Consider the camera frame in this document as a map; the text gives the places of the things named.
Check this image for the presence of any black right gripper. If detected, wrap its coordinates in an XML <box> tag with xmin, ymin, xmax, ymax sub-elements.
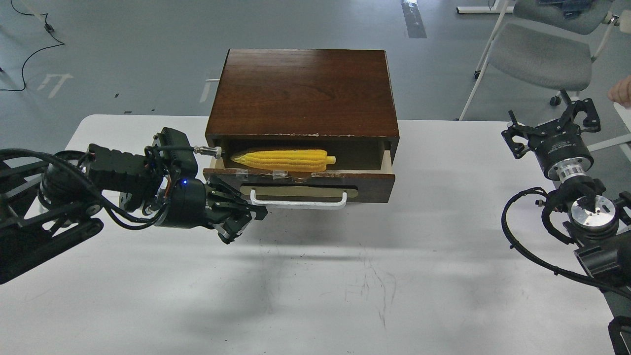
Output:
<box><xmin>501</xmin><ymin>89</ymin><xmax>602</xmax><ymax>181</ymax></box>

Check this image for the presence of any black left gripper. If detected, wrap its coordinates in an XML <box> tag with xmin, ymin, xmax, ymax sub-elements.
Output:
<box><xmin>150</xmin><ymin>127</ymin><xmax>268</xmax><ymax>244</ymax></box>

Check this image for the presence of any yellow corn cob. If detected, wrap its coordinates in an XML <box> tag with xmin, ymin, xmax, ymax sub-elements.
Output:
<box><xmin>230</xmin><ymin>148</ymin><xmax>336</xmax><ymax>173</ymax></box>

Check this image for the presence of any wooden drawer with white handle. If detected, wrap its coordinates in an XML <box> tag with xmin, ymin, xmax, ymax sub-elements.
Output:
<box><xmin>203</xmin><ymin>149</ymin><xmax>396</xmax><ymax>210</ymax></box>

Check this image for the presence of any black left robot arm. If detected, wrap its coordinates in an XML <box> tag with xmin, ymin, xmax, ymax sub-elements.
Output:
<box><xmin>1</xmin><ymin>127</ymin><xmax>267</xmax><ymax>284</ymax></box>

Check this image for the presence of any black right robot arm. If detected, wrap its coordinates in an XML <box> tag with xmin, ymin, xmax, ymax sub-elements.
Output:
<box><xmin>501</xmin><ymin>90</ymin><xmax>631</xmax><ymax>307</ymax></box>

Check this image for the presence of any dark wooden drawer cabinet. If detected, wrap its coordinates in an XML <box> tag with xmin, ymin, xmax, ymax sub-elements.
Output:
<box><xmin>207</xmin><ymin>49</ymin><xmax>399</xmax><ymax>179</ymax></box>

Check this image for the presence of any person's bare hand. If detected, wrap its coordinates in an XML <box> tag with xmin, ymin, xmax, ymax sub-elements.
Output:
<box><xmin>607</xmin><ymin>75</ymin><xmax>631</xmax><ymax>108</ymax></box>

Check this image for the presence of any grey office chair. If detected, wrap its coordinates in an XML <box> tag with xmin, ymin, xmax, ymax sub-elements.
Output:
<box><xmin>459</xmin><ymin>0</ymin><xmax>630</xmax><ymax>120</ymax></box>

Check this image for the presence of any white table leg frame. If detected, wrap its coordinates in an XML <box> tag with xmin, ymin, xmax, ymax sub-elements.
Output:
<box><xmin>456</xmin><ymin>0</ymin><xmax>516</xmax><ymax>14</ymax></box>

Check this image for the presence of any black floor cable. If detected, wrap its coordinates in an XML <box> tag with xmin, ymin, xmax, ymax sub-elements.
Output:
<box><xmin>0</xmin><ymin>0</ymin><xmax>65</xmax><ymax>92</ymax></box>

